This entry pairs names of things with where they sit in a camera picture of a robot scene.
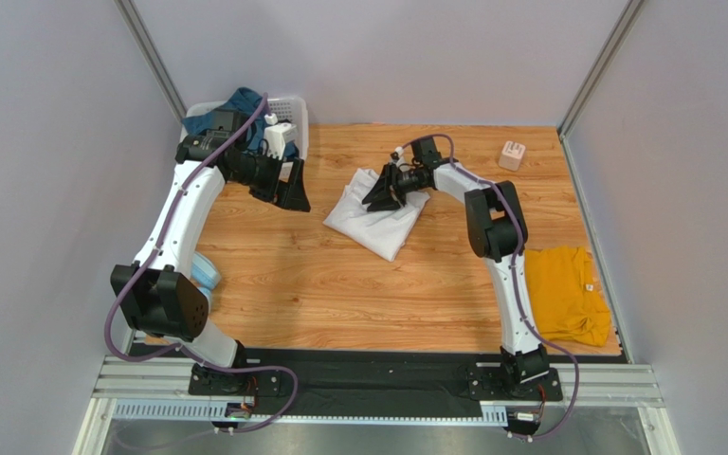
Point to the aluminium frame rail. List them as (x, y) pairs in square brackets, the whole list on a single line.
[(609, 407)]

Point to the folded yellow t shirt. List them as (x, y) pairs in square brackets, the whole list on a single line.
[(565, 296)]

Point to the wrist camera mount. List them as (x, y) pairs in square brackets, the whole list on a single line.
[(421, 153), (280, 138)]

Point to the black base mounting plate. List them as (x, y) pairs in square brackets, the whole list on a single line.
[(333, 383)]

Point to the white t shirt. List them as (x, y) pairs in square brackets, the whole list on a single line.
[(384, 233)]

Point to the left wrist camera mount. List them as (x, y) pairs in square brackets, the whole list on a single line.
[(280, 138)]

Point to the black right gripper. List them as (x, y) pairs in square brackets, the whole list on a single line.
[(396, 182)]

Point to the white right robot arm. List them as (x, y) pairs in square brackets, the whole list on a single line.
[(496, 233)]

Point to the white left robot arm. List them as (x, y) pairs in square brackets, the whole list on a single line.
[(155, 293)]

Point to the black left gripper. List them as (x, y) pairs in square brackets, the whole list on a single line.
[(286, 194)]

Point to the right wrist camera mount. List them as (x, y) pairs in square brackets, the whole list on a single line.
[(421, 153)]

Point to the blue t shirt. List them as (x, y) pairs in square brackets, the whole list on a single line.
[(244, 100)]

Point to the white plastic laundry basket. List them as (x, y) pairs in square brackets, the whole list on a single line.
[(292, 108)]

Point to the small pink box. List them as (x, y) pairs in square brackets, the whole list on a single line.
[(511, 155)]

